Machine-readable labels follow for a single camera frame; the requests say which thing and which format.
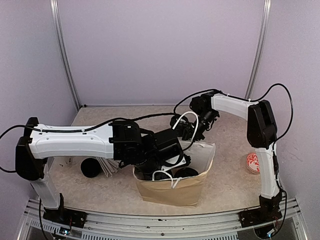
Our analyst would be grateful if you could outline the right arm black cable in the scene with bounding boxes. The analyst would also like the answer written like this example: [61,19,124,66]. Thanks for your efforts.
[173,83,294,146]

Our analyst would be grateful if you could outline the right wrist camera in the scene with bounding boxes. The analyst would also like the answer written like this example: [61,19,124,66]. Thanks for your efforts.
[174,116,194,140]

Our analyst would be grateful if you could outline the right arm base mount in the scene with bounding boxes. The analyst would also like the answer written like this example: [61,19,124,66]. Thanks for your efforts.
[238,207,282,228]

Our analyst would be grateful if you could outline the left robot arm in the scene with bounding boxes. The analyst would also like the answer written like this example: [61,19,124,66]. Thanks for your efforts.
[15,117,187,223]

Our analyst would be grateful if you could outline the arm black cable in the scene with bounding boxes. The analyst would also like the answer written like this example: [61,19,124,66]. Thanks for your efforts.
[0,112,178,173]
[173,83,294,146]

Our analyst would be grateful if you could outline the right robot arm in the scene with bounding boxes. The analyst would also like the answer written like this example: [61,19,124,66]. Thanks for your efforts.
[182,89,283,222]

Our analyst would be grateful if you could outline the black cup lid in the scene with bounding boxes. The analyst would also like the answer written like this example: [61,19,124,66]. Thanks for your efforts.
[174,167,199,178]

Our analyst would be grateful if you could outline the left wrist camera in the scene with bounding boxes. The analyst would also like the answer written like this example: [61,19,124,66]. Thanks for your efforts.
[160,153,191,172]

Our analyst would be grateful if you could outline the bundle of white straws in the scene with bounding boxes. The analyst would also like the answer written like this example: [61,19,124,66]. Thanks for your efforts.
[97,157,119,178]

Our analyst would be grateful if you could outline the stack of white paper cups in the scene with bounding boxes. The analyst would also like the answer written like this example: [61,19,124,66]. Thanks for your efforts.
[58,157,73,168]

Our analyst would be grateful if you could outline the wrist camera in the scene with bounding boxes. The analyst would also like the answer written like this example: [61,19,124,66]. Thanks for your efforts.
[174,116,194,140]
[160,153,191,172]

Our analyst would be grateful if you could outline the stack of black lids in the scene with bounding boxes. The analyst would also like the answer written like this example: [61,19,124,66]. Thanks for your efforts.
[80,158,102,178]

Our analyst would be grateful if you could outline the brown paper bag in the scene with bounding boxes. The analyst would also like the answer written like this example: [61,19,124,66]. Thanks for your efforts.
[132,142,216,208]

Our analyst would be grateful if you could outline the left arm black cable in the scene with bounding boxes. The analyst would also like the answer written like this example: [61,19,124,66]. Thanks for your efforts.
[0,112,178,173]

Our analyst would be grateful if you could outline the front aluminium frame rail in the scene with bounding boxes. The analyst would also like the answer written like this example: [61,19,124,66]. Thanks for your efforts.
[17,207,308,240]

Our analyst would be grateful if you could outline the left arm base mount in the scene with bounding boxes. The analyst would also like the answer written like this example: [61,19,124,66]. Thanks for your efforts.
[43,208,87,229]

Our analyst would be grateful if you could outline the right aluminium corner post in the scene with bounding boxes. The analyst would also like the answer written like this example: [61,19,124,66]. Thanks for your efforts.
[244,0,272,99]

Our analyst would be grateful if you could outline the red patterned small plate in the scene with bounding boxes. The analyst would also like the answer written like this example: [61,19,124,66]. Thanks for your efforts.
[246,152,260,174]

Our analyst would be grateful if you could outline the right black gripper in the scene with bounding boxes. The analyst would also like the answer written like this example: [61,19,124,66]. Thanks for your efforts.
[181,109,218,151]

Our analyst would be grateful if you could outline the left aluminium corner post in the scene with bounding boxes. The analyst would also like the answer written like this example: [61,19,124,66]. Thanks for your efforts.
[50,0,82,111]

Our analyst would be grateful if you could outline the aluminium corner post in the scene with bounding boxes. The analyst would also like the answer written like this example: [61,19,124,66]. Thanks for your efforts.
[50,0,82,111]
[244,0,272,99]

